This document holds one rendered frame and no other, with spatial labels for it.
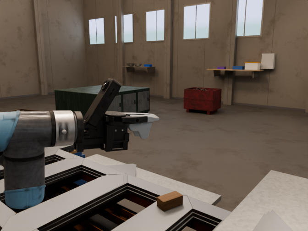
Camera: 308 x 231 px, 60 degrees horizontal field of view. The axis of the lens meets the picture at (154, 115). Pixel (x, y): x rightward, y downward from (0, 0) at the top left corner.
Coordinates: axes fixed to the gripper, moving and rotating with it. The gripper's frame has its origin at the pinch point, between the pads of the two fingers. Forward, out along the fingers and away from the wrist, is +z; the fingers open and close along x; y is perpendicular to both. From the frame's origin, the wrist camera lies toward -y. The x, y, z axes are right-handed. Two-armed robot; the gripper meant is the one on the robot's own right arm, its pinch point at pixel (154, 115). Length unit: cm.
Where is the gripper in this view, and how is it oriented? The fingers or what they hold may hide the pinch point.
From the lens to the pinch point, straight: 67.6
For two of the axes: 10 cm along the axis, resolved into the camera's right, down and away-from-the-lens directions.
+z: 8.7, -0.2, 5.0
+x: 4.9, 1.4, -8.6
